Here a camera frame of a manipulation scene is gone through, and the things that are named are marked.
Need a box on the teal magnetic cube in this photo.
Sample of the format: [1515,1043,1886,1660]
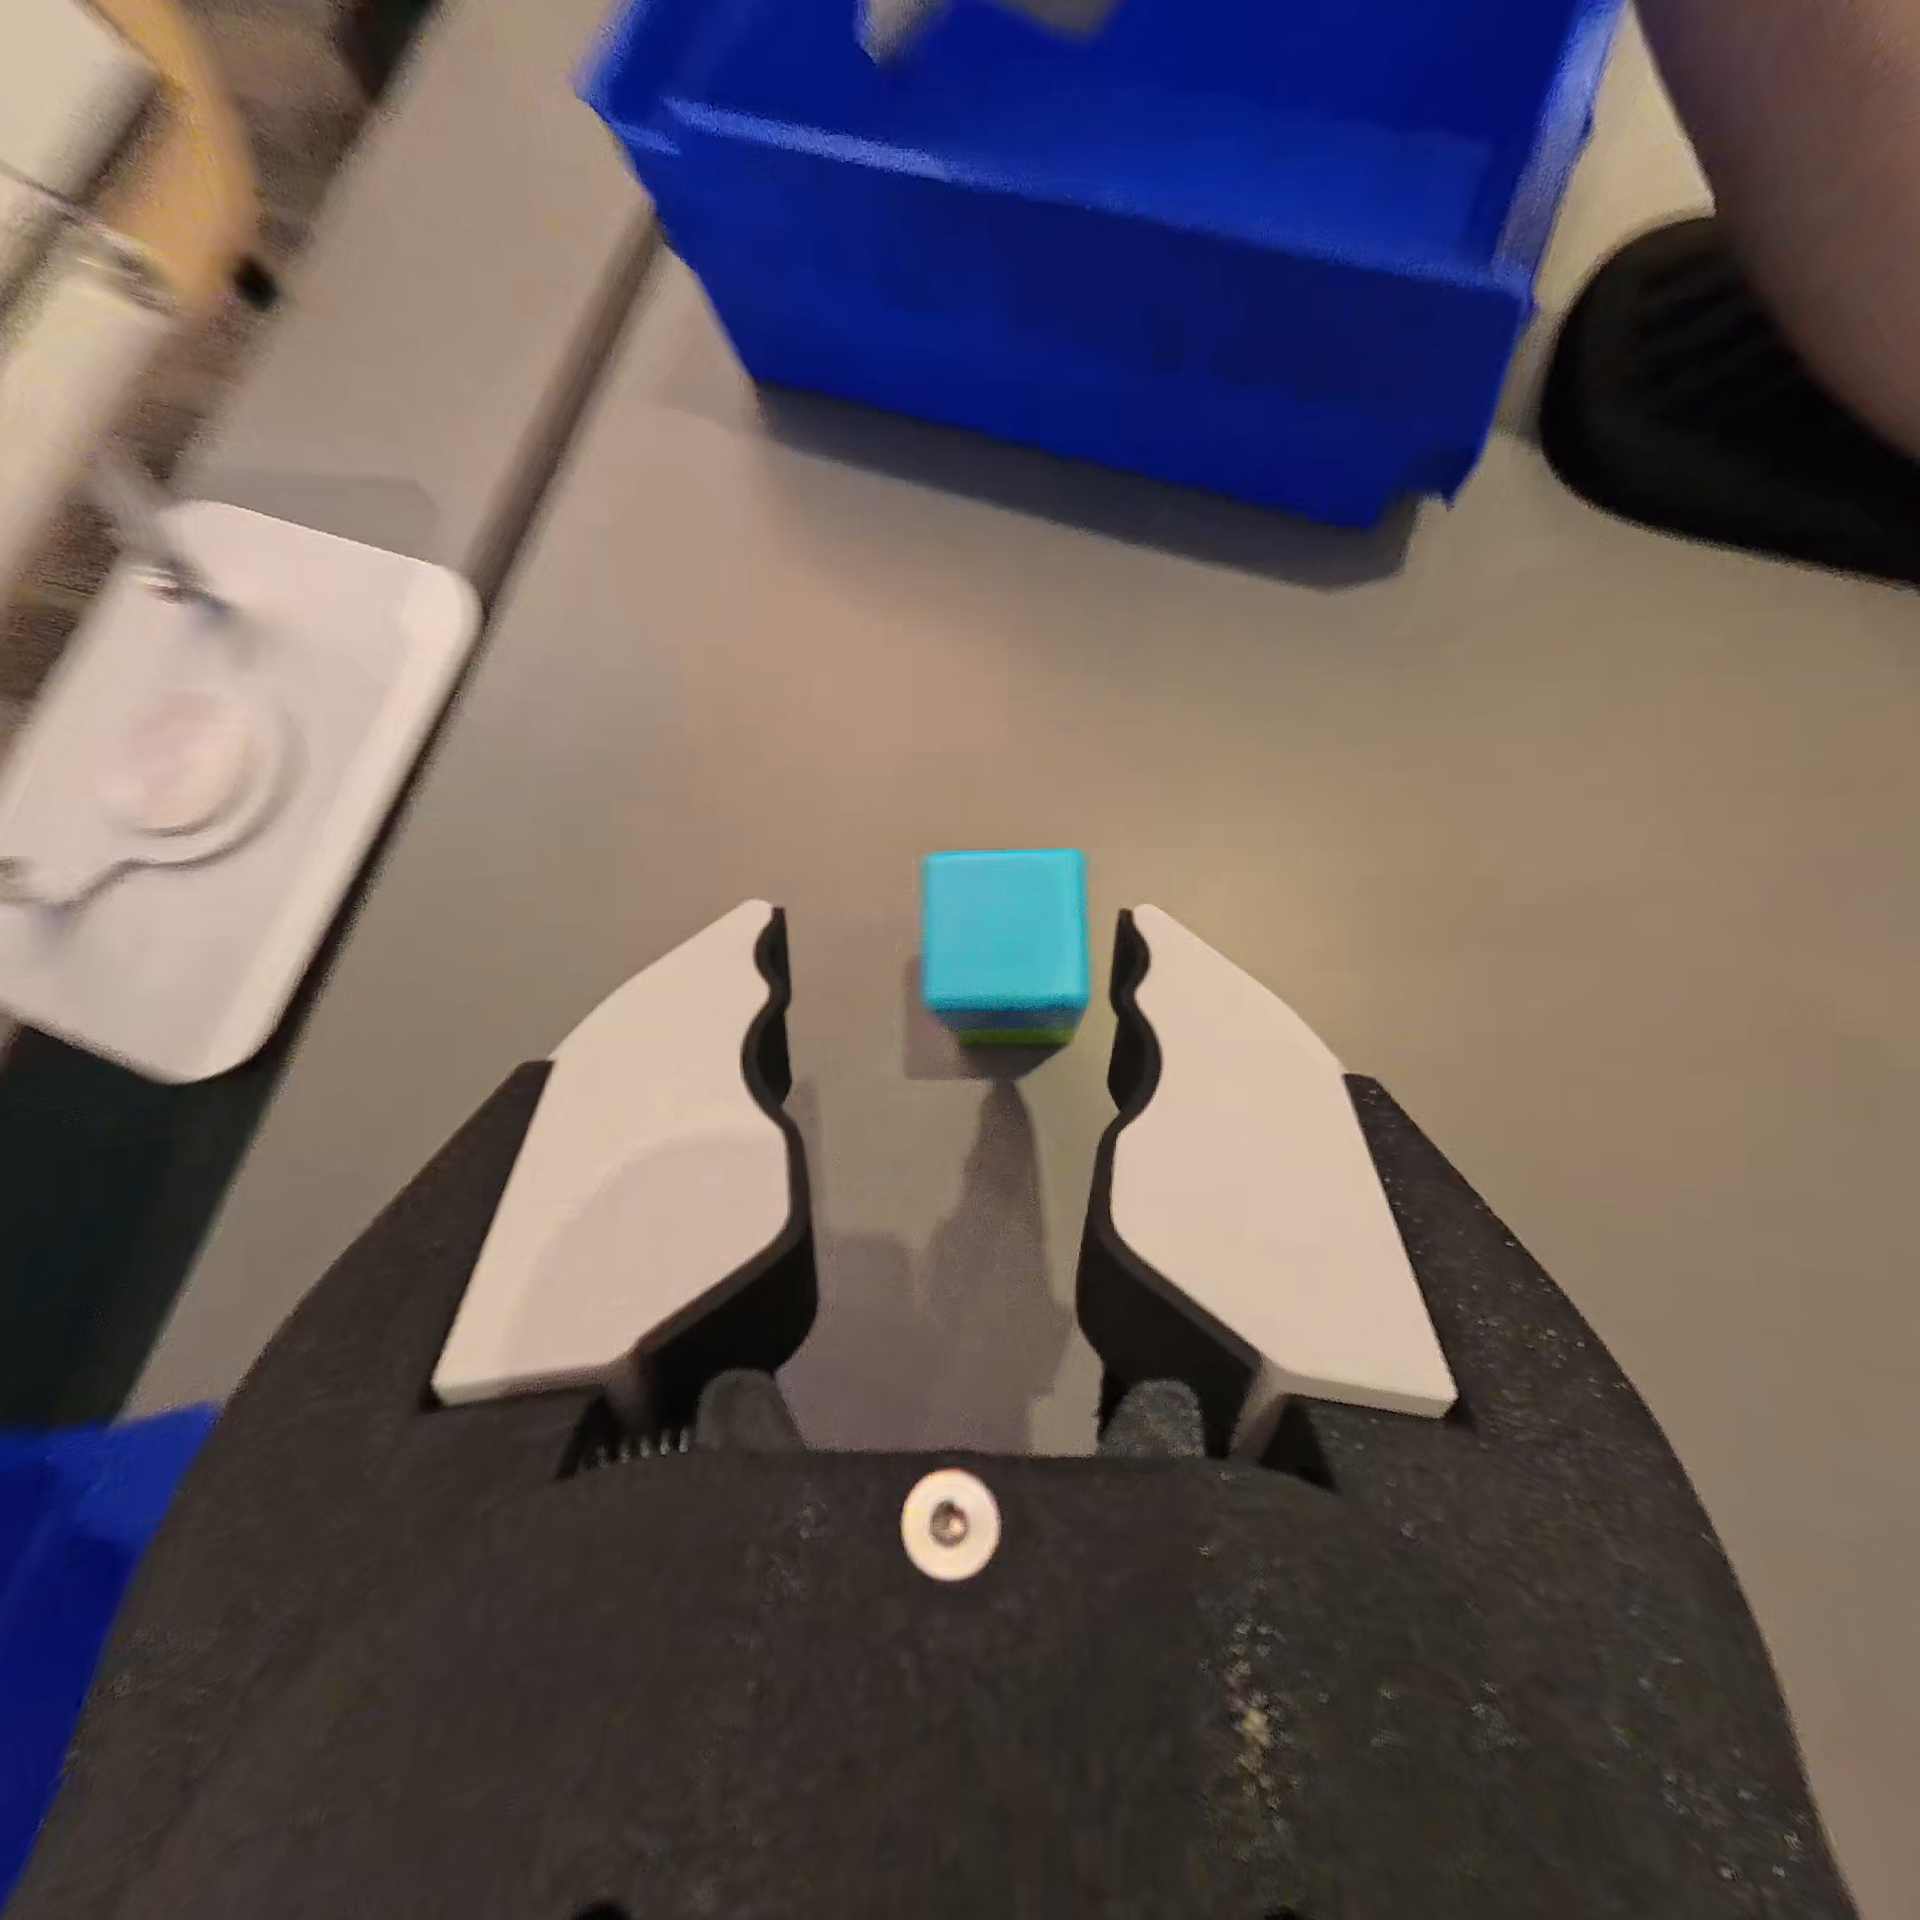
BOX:
[918,850,1091,1023]

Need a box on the blue plastic bin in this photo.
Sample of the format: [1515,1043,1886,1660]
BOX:
[0,1402,223,1894]
[580,0,1623,532]

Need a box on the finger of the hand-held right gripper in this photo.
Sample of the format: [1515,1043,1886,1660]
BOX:
[855,0,1127,63]

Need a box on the person's right forearm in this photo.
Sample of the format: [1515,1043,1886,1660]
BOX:
[1636,0,1920,458]

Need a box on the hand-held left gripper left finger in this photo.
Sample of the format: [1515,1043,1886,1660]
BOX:
[431,902,817,1450]

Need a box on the wooden instruction sign board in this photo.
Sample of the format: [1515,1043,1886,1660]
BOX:
[0,0,265,331]

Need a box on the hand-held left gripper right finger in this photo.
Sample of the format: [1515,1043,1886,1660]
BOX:
[1075,907,1463,1455]

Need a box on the black textured mat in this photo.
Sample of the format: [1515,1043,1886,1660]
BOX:
[1541,217,1920,588]

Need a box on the white sign stand base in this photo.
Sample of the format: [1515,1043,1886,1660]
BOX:
[0,450,485,1087]

